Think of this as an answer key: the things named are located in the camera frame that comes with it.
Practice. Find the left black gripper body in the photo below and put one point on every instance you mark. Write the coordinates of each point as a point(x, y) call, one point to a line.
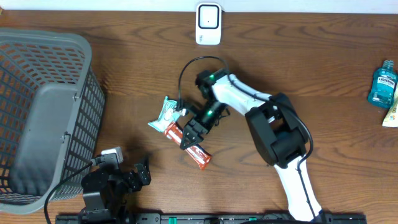
point(129, 182)

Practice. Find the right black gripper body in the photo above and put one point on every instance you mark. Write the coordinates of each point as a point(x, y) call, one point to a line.
point(204, 121)

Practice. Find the red chocolate bar wrapper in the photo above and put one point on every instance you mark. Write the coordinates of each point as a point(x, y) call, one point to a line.
point(197, 153)

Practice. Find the mint green snack packet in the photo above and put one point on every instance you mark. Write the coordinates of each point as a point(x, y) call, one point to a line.
point(167, 115)

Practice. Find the teal mouthwash bottle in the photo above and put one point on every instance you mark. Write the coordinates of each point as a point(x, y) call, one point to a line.
point(383, 85)

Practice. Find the yellow snack bag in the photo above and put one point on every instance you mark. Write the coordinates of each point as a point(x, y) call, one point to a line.
point(391, 121)

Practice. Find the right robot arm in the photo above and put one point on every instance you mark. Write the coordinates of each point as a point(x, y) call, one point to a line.
point(279, 135)

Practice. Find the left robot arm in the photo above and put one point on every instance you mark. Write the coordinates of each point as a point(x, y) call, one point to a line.
point(102, 205)

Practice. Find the white barcode scanner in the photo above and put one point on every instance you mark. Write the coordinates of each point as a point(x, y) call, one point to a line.
point(208, 23)

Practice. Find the grey plastic shopping basket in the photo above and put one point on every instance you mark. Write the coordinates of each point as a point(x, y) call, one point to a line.
point(51, 111)

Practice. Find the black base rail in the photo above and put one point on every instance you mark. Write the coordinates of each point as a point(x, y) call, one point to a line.
point(156, 218)

